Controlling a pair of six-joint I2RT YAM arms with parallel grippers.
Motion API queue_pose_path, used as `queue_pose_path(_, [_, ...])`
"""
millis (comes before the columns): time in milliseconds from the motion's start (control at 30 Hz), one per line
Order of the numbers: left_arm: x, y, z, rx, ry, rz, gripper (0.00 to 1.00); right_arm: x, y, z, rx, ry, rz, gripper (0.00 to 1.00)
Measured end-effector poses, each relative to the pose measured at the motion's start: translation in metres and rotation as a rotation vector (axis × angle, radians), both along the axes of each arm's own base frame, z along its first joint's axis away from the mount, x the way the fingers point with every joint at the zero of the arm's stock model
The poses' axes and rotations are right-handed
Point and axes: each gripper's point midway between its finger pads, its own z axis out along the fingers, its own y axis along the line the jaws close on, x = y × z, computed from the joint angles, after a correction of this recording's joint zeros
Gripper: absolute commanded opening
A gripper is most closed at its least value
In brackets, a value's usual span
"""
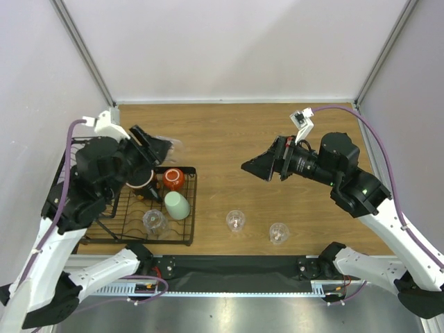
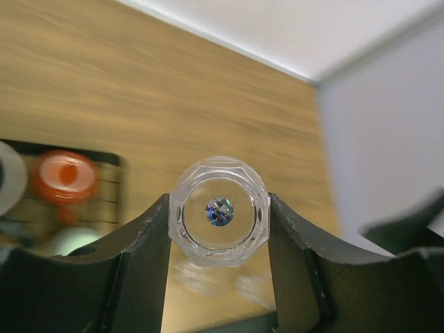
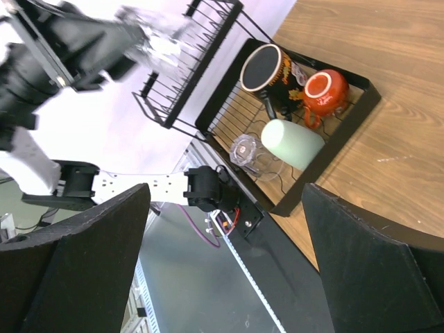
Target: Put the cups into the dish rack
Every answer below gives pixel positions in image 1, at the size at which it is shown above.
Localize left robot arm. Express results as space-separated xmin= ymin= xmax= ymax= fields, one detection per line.
xmin=1 ymin=126 xmax=172 ymax=332

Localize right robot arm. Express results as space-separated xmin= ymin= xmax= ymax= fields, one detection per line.
xmin=241 ymin=133 xmax=443 ymax=319

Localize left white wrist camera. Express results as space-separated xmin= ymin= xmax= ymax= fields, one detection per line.
xmin=82 ymin=107 xmax=130 ymax=142

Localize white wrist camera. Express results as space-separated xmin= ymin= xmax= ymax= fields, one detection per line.
xmin=289 ymin=108 xmax=314 ymax=143
xmin=82 ymin=107 xmax=130 ymax=142

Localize aluminium frame rail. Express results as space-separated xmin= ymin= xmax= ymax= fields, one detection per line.
xmin=49 ymin=0 xmax=117 ymax=107

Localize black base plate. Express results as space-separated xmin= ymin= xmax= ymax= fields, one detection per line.
xmin=154 ymin=255 xmax=339 ymax=293

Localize white slotted cable duct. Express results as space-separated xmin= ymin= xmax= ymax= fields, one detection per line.
xmin=93 ymin=279 xmax=361 ymax=298

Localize clear plastic cup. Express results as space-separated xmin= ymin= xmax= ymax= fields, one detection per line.
xmin=155 ymin=136 xmax=185 ymax=164
xmin=269 ymin=223 xmax=289 ymax=245
xmin=226 ymin=210 xmax=246 ymax=232

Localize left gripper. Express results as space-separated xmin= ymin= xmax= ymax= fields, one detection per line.
xmin=103 ymin=124 xmax=171 ymax=200

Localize small orange mug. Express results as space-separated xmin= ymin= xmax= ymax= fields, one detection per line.
xmin=162 ymin=168 xmax=185 ymax=191

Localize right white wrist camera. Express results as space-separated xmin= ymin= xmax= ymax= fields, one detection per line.
xmin=289 ymin=108 xmax=314 ymax=143

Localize black wire dish rack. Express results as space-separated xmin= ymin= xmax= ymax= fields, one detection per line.
xmin=40 ymin=137 xmax=197 ymax=247

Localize clear faceted glass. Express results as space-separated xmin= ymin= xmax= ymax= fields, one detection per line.
xmin=142 ymin=209 xmax=170 ymax=237

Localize pale green cup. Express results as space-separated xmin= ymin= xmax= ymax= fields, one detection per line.
xmin=164 ymin=191 xmax=191 ymax=220

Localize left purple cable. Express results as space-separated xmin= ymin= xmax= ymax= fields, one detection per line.
xmin=6 ymin=118 xmax=87 ymax=299

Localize black skull mug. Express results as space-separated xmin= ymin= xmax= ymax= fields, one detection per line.
xmin=126 ymin=168 xmax=163 ymax=203

